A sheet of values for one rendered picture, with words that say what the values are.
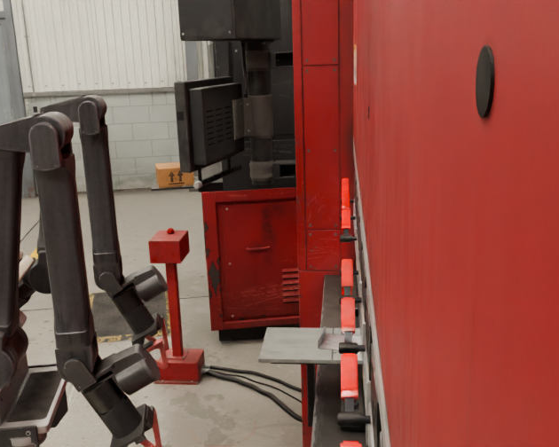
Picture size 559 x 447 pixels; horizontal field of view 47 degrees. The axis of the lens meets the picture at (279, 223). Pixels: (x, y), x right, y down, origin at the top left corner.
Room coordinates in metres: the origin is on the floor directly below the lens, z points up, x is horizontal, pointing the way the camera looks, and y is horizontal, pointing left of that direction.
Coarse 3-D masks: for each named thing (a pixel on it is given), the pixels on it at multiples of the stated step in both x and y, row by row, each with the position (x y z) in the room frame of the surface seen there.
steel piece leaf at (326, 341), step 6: (324, 330) 1.51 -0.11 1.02; (324, 336) 1.50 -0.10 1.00; (330, 336) 1.50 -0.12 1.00; (336, 336) 1.50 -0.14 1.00; (342, 336) 1.50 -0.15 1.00; (354, 336) 1.50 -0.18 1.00; (360, 336) 1.50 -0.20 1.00; (318, 342) 1.44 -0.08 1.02; (324, 342) 1.47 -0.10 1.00; (330, 342) 1.47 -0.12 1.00; (336, 342) 1.46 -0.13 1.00; (360, 342) 1.46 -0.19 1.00; (324, 348) 1.44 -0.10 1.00; (330, 348) 1.44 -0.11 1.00; (336, 348) 1.43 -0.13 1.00
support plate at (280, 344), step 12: (264, 336) 1.52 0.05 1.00; (276, 336) 1.52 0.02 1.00; (288, 336) 1.51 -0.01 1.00; (300, 336) 1.51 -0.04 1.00; (312, 336) 1.51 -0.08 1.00; (264, 348) 1.45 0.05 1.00; (276, 348) 1.45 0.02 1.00; (288, 348) 1.45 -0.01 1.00; (300, 348) 1.45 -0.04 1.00; (312, 348) 1.44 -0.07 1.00; (264, 360) 1.39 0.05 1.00; (276, 360) 1.39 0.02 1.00; (288, 360) 1.39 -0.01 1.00; (300, 360) 1.39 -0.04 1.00; (312, 360) 1.38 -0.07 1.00; (324, 360) 1.38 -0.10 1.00; (336, 360) 1.38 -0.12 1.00; (360, 360) 1.37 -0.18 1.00
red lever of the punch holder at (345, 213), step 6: (342, 210) 1.57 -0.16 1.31; (348, 210) 1.57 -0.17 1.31; (342, 216) 1.56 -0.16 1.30; (348, 216) 1.55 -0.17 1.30; (342, 222) 1.54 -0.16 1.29; (348, 222) 1.54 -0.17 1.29; (342, 228) 1.53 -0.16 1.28; (348, 228) 1.53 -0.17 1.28; (348, 234) 1.52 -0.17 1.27; (342, 240) 1.51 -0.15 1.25; (348, 240) 1.51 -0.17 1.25
